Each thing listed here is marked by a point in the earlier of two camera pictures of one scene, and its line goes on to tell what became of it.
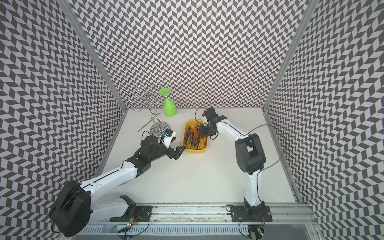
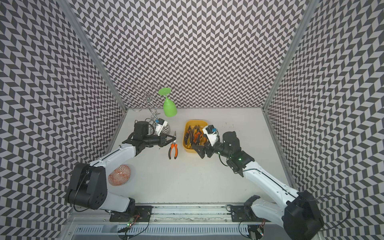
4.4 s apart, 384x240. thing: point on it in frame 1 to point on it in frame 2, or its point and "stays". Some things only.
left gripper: [171, 155] to [163, 141]
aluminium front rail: [294, 214] stays
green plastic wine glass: [169, 108] stays
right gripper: [202, 133] to [207, 147]
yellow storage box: [192, 122] stays
